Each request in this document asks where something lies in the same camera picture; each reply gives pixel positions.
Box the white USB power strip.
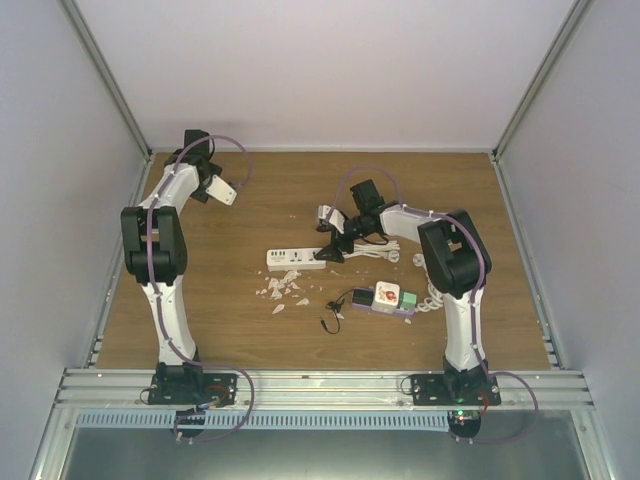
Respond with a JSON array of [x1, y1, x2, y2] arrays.
[[266, 248, 327, 272]]

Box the thin black cable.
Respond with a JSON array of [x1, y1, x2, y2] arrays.
[[319, 294, 354, 337]]

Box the black plug adapter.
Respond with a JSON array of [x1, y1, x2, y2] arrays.
[[351, 288, 374, 307]]

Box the purple power strip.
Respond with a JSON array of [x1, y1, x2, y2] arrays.
[[351, 302, 416, 317]]

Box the white cartoon cube adapter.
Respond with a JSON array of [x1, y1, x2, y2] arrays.
[[371, 281, 400, 314]]

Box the green cube adapter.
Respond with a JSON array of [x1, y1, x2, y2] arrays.
[[397, 291, 417, 310]]

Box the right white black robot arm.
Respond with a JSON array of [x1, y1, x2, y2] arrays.
[[316, 180, 492, 405]]

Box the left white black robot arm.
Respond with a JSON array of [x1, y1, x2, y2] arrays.
[[120, 130, 221, 368]]

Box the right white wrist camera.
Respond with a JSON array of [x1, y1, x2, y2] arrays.
[[317, 205, 347, 234]]

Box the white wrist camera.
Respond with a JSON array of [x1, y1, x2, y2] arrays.
[[317, 205, 347, 234], [205, 175, 238, 206]]

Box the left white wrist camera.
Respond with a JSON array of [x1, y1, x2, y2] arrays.
[[205, 175, 238, 206]]

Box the white power strip cable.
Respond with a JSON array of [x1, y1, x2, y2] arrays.
[[324, 239, 403, 264]]

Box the white coiled cable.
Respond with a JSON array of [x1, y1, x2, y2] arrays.
[[412, 253, 446, 314]]

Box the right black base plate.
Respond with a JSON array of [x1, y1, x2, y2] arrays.
[[399, 373, 502, 408]]

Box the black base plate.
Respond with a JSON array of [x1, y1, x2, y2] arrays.
[[139, 373, 238, 408], [399, 373, 502, 408]]

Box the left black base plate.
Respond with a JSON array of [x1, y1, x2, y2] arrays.
[[139, 373, 238, 408]]

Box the left aluminium corner post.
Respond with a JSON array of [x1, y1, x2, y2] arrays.
[[58, 0, 152, 163]]

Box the aluminium corner post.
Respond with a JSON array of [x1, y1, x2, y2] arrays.
[[490, 0, 593, 163], [58, 0, 152, 163]]

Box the aluminium front rail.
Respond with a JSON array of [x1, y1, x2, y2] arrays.
[[54, 369, 595, 411]]

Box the grey slotted cable duct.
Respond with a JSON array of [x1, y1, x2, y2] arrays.
[[76, 409, 449, 432]]

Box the right aluminium corner post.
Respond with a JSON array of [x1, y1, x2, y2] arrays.
[[490, 0, 593, 163]]

